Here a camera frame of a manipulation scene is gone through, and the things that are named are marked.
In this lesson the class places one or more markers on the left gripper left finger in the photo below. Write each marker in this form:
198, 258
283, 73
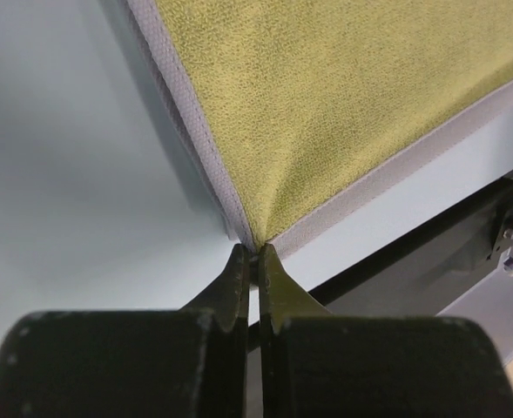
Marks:
221, 312

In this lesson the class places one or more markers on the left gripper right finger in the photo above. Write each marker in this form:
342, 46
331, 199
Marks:
281, 299

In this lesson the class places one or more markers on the grey towel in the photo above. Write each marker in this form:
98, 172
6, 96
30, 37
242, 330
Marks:
298, 113

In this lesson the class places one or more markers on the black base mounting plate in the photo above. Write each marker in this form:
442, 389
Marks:
414, 276

